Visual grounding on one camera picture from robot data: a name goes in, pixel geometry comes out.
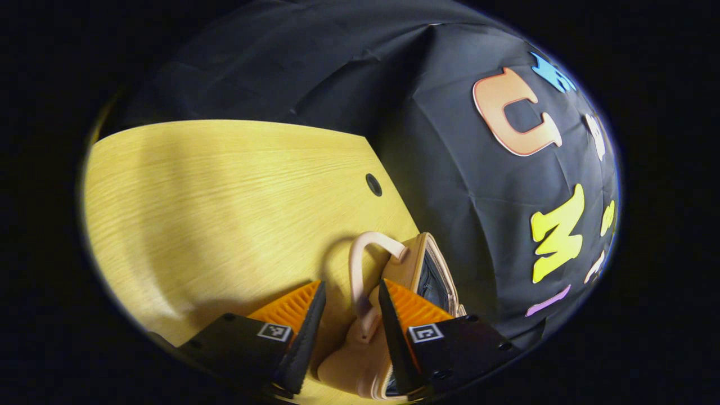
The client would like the black backdrop cloth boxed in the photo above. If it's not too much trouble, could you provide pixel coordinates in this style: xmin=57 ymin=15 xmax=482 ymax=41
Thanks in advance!
xmin=98 ymin=0 xmax=621 ymax=349

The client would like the pink suitcase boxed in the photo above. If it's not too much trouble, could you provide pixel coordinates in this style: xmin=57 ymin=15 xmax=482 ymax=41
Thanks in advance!
xmin=317 ymin=231 xmax=467 ymax=401

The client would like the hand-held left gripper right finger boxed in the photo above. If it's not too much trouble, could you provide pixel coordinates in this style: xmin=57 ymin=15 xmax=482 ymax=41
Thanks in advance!
xmin=378 ymin=278 xmax=521 ymax=401

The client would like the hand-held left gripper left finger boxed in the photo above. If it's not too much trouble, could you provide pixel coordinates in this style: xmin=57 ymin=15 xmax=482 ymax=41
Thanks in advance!
xmin=179 ymin=280 xmax=327 ymax=397

